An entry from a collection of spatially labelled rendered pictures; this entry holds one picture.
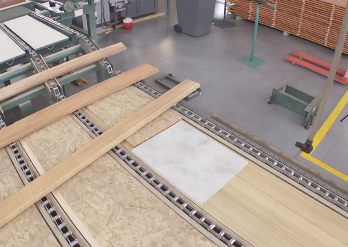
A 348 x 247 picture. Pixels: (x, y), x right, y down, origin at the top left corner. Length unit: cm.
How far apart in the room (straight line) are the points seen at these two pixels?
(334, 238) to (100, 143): 154
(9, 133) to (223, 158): 157
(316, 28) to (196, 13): 277
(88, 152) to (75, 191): 29
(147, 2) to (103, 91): 546
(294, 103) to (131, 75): 216
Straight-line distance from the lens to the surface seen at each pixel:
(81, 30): 584
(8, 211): 171
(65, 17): 507
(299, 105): 377
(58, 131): 216
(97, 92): 244
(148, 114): 209
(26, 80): 280
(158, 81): 418
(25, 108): 284
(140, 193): 162
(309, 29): 671
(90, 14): 529
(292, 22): 684
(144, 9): 768
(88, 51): 314
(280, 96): 385
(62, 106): 235
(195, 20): 586
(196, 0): 570
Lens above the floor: 210
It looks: 35 degrees down
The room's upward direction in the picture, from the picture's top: 1 degrees clockwise
